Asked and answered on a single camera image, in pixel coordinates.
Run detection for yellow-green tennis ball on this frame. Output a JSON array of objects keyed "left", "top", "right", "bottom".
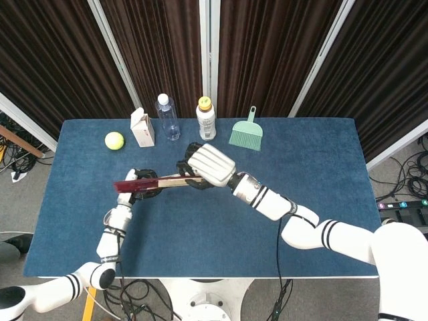
[{"left": 104, "top": 131, "right": 126, "bottom": 150}]

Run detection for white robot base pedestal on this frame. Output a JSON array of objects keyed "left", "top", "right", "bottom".
[{"left": 158, "top": 278, "right": 255, "bottom": 321}]

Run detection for white cardboard carton box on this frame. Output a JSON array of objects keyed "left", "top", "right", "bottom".
[{"left": 130, "top": 107, "right": 156, "bottom": 148}]

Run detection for small green hand broom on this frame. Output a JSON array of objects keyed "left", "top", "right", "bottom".
[{"left": 228, "top": 106, "right": 263, "bottom": 152}]

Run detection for red folding paper fan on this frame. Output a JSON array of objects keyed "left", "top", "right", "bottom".
[{"left": 113, "top": 175, "right": 205, "bottom": 195}]

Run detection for clear empty plastic bottle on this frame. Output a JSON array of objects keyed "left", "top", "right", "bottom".
[{"left": 154, "top": 93, "right": 181, "bottom": 142}]

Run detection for yellow floor bar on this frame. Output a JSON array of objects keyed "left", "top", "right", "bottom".
[{"left": 82, "top": 286, "right": 98, "bottom": 321}]

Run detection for black power strip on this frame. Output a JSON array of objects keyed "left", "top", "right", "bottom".
[{"left": 376, "top": 199, "right": 428, "bottom": 227}]

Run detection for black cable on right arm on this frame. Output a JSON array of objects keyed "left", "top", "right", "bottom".
[{"left": 264, "top": 219, "right": 294, "bottom": 321}]

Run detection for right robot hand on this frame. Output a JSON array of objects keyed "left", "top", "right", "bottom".
[{"left": 176, "top": 142, "right": 237, "bottom": 191}]

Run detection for white metal rail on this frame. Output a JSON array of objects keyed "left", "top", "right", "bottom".
[
  {"left": 87, "top": 0, "right": 142, "bottom": 111},
  {"left": 199, "top": 0, "right": 221, "bottom": 103},
  {"left": 288, "top": 0, "right": 356, "bottom": 118}
]

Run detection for brown wooden bar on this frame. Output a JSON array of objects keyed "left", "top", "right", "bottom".
[{"left": 0, "top": 124, "right": 45, "bottom": 158}]

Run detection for black floor cable bundle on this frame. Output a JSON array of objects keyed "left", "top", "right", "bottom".
[
  {"left": 369, "top": 133, "right": 428, "bottom": 203},
  {"left": 100, "top": 277, "right": 175, "bottom": 321},
  {"left": 0, "top": 112, "right": 44, "bottom": 175}
]

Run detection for blue fabric table cover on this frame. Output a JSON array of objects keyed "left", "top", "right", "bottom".
[{"left": 23, "top": 117, "right": 380, "bottom": 278}]

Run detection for white bottle with yellow cap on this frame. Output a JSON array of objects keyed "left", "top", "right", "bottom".
[{"left": 195, "top": 96, "right": 217, "bottom": 141}]

